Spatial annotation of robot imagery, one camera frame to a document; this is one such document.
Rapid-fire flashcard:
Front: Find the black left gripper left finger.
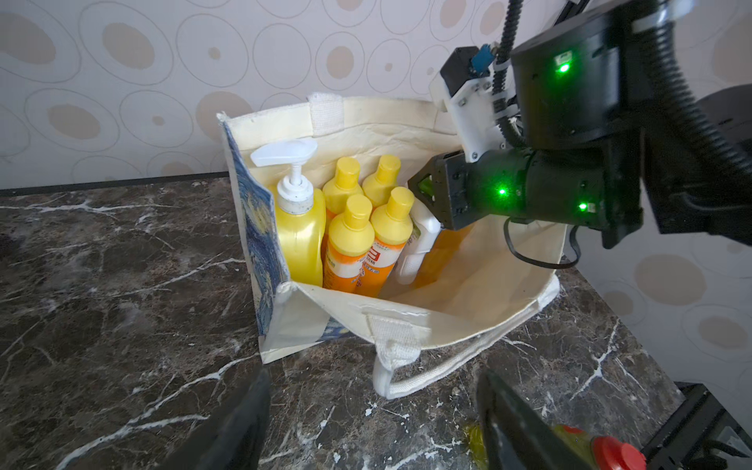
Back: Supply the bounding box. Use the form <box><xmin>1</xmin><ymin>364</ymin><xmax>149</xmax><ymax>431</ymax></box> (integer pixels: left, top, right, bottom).
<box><xmin>159</xmin><ymin>368</ymin><xmax>271</xmax><ymax>469</ymax></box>

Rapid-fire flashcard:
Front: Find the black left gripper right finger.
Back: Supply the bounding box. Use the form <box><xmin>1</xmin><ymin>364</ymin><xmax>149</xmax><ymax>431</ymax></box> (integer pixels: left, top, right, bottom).
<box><xmin>476</xmin><ymin>369</ymin><xmax>591</xmax><ymax>469</ymax></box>

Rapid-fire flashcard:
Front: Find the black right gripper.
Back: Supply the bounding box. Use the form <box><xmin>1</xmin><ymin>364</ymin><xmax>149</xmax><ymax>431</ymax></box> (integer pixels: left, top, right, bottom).
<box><xmin>407</xmin><ymin>137</ymin><xmax>644</xmax><ymax>247</ymax></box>

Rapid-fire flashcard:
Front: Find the orange bottle yellow cap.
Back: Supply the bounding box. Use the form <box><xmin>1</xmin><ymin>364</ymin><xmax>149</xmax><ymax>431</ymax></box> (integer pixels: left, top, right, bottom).
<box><xmin>362</xmin><ymin>155</ymin><xmax>401</xmax><ymax>209</ymax></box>
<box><xmin>322</xmin><ymin>157</ymin><xmax>363</xmax><ymax>222</ymax></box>
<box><xmin>356</xmin><ymin>187</ymin><xmax>415</xmax><ymax>298</ymax></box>
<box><xmin>323</xmin><ymin>194</ymin><xmax>375</xmax><ymax>293</ymax></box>

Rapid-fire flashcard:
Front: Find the yellow-green bottle red cap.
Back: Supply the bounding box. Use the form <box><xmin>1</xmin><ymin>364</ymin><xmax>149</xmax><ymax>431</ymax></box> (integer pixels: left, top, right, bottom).
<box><xmin>463</xmin><ymin>422</ymin><xmax>647</xmax><ymax>470</ymax></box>

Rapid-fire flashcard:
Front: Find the cream starry night tote bag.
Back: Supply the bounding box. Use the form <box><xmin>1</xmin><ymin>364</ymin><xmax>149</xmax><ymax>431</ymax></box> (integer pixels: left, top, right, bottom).
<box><xmin>217</xmin><ymin>94</ymin><xmax>566</xmax><ymax>399</ymax></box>

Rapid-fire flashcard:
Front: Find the yellow pump dish soap bottle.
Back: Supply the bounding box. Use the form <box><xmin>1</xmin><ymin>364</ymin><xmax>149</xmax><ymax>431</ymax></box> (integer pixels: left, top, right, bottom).
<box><xmin>251</xmin><ymin>138</ymin><xmax>326</xmax><ymax>287</ymax></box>

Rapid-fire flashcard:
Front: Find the orange pump dish soap bottle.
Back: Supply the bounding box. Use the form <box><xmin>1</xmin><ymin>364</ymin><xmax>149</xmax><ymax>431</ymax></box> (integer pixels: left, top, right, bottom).
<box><xmin>411</xmin><ymin>225</ymin><xmax>473</xmax><ymax>289</ymax></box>

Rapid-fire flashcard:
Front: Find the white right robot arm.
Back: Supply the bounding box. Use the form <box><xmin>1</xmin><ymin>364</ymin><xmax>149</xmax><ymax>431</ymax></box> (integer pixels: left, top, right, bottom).
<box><xmin>409</xmin><ymin>1</ymin><xmax>751</xmax><ymax>249</ymax></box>

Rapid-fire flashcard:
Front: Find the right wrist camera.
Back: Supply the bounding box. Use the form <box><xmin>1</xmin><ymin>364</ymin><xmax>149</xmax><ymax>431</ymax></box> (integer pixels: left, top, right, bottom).
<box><xmin>430</xmin><ymin>42</ymin><xmax>519</xmax><ymax>164</ymax></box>

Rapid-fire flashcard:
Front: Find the black base frame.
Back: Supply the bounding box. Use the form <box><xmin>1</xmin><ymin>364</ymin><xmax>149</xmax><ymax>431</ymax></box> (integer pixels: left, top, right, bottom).
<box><xmin>642</xmin><ymin>382</ymin><xmax>751</xmax><ymax>469</ymax></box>

